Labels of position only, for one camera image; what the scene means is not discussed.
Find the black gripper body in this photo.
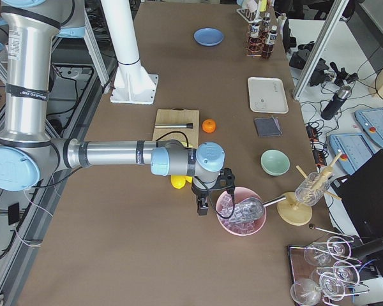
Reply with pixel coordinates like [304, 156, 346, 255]
[191, 177, 217, 204]

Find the blue plate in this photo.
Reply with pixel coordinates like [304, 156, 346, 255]
[193, 27, 224, 47]

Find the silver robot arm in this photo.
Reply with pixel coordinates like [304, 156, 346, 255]
[0, 1, 234, 215]

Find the metal ice scoop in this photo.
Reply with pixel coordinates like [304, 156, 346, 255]
[228, 195, 286, 223]

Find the orange mandarin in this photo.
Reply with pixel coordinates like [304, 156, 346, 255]
[202, 119, 216, 133]

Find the steel muddler with black tip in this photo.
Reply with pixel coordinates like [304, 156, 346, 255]
[154, 122, 193, 129]

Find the mint green bowl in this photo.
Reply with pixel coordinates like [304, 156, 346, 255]
[260, 150, 290, 176]

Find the wooden cutting board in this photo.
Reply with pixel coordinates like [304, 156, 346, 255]
[153, 108, 200, 149]

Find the grey folded cloth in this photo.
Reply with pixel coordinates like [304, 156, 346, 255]
[254, 117, 282, 137]

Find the wooden cup rack stand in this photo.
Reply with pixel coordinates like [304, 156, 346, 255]
[277, 152, 342, 226]

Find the clear textured glass cup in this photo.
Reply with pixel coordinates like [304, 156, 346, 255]
[295, 172, 329, 207]

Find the cream rabbit tray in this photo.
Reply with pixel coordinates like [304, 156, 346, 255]
[248, 76, 289, 114]

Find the wine glass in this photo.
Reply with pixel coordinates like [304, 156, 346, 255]
[333, 261, 360, 288]
[290, 279, 321, 305]
[304, 242, 332, 267]
[326, 236, 351, 260]

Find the blue teach pendant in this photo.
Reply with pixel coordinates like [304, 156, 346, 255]
[354, 108, 383, 148]
[328, 133, 376, 175]

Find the dark tea bottle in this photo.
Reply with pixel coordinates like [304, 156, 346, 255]
[262, 25, 278, 59]
[261, 12, 271, 33]
[247, 23, 260, 55]

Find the black thermos bottle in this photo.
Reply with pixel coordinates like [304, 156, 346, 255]
[321, 85, 352, 120]

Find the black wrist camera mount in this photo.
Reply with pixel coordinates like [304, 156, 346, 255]
[216, 168, 235, 190]

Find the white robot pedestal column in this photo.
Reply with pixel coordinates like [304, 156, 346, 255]
[101, 0, 158, 105]

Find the copper wire bottle rack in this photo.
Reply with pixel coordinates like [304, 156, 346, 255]
[246, 22, 276, 57]

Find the aluminium frame post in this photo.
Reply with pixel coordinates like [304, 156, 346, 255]
[292, 0, 349, 101]

